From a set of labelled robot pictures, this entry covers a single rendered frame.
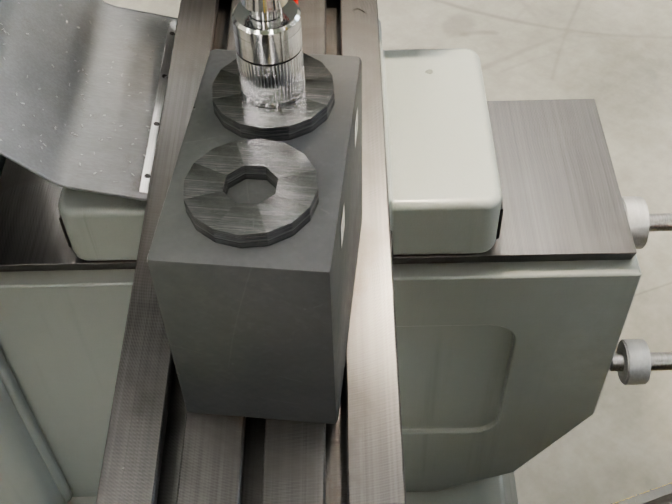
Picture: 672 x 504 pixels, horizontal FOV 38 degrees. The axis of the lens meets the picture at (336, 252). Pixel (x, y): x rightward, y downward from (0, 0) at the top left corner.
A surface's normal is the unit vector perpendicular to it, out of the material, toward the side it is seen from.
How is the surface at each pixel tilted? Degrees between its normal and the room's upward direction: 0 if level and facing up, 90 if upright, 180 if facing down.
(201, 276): 90
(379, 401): 0
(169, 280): 90
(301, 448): 0
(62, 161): 38
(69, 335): 90
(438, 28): 0
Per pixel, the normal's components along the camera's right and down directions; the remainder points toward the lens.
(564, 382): 0.00, 0.76
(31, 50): 0.69, -0.49
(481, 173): -0.02, -0.65
